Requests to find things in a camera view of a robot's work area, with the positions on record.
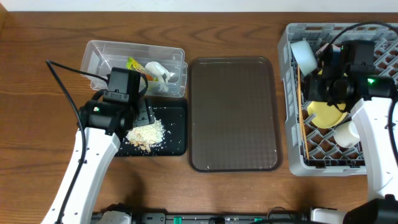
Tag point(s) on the clear plastic waste bin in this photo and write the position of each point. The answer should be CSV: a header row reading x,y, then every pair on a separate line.
x,y
101,56

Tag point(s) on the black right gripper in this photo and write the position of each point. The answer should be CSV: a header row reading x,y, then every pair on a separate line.
x,y
325,79

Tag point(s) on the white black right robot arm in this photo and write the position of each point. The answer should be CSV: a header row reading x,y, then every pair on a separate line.
x,y
374,117

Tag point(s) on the dark brown serving tray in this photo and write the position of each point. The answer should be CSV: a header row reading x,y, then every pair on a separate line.
x,y
234,120

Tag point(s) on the pale green plastic cup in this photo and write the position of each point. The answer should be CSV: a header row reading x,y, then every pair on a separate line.
x,y
346,135

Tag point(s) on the yellow plastic plate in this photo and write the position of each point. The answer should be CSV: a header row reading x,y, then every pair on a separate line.
x,y
326,116

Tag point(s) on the light blue plastic bowl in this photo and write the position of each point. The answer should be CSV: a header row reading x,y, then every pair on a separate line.
x,y
304,56

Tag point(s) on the black food waste tray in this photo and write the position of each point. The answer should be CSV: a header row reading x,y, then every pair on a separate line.
x,y
173,116

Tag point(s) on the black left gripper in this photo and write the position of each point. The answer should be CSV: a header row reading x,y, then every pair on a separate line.
x,y
142,115

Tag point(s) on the pink bowl with food scraps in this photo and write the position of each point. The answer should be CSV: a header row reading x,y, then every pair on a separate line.
x,y
333,47

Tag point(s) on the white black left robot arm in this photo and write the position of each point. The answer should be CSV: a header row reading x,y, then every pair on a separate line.
x,y
103,122

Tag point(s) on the pile of white rice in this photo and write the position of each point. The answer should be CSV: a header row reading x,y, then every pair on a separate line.
x,y
154,138

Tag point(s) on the white napkin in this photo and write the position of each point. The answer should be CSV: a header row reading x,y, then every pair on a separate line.
x,y
160,73

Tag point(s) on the wooden chopstick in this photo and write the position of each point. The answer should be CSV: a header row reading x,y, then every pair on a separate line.
x,y
302,125
299,94

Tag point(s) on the green yellow snack wrapper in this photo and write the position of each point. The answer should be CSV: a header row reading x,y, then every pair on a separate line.
x,y
133,64

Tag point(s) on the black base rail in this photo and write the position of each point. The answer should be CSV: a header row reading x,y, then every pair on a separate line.
x,y
120,213

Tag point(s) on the grey dishwasher rack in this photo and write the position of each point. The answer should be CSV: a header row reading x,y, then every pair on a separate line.
x,y
326,157

